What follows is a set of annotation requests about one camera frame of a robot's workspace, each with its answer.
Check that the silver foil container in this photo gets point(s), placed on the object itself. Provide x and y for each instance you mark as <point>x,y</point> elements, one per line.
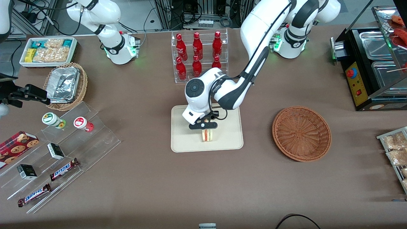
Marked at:
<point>63,84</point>

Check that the red sausage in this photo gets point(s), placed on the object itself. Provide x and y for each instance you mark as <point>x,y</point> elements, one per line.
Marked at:
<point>400,36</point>
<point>399,20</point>

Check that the triangular sandwich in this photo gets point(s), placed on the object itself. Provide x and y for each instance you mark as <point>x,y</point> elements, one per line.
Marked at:
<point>207,136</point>

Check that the red cola bottle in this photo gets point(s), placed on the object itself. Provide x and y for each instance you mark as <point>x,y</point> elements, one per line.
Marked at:
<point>182,47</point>
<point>181,70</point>
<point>197,46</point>
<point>216,63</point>
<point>217,44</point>
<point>196,66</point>

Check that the small grey device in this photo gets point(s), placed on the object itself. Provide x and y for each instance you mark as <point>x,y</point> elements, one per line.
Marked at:
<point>207,226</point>

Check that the cup with green lid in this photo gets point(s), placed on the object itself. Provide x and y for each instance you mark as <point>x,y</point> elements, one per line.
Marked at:
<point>51,119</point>

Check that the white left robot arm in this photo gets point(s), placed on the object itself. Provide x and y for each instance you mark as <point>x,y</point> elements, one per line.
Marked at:
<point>254,31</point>

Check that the beige plastic tray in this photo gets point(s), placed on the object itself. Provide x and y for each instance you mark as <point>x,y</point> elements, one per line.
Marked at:
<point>229,136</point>

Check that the white snack bin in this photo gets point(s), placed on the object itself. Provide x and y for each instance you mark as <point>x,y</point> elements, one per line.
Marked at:
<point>73,47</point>

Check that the clear bag of pastry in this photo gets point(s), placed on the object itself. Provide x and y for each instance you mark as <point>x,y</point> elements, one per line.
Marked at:
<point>404,184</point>
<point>397,157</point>
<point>404,172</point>
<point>394,141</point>

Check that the cup with red lid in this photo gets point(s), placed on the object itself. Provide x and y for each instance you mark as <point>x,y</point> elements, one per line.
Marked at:
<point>81,122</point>

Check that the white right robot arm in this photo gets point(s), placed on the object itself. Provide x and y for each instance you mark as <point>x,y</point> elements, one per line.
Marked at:
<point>111,19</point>

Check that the clear acrylic step display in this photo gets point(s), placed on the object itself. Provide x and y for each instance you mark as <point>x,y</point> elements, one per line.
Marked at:
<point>101,140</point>

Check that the teal snack packet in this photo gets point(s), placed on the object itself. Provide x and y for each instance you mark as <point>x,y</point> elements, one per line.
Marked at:
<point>38,44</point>
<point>67,43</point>

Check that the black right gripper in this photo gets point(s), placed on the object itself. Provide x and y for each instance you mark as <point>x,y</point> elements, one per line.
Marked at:
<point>13,95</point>

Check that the white power strip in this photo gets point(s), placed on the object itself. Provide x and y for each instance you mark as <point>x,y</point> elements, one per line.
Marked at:
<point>205,23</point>

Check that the clear bag of crackers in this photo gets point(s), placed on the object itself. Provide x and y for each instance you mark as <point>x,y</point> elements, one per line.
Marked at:
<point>51,55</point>
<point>54,43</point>

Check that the small black box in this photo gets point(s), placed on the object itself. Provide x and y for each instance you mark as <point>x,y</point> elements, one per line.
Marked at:
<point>56,151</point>
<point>27,171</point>

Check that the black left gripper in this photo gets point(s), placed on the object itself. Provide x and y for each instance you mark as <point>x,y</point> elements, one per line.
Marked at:
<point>211,116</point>

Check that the oval tan wicker basket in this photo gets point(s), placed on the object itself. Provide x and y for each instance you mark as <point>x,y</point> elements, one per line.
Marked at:
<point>83,82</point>

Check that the red cookie box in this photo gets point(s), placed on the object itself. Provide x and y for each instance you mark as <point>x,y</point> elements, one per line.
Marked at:
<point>16,148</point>

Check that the round brown wicker basket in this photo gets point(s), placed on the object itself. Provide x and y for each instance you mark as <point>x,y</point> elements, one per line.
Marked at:
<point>301,133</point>

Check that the black hot food display machine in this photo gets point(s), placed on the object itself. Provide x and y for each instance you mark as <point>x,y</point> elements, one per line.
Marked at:
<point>357,87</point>

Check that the yellow snack packet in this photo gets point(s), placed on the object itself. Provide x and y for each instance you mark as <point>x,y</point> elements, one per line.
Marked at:
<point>30,55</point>

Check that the brown snickers bar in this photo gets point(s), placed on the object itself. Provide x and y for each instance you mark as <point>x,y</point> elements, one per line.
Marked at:
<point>63,169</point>
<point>34,195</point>

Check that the steel food pan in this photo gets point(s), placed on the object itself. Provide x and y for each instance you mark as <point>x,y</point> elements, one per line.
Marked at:
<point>386,74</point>
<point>375,44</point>

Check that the clear acrylic bottle rack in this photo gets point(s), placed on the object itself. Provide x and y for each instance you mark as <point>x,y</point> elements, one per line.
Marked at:
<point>190,41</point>

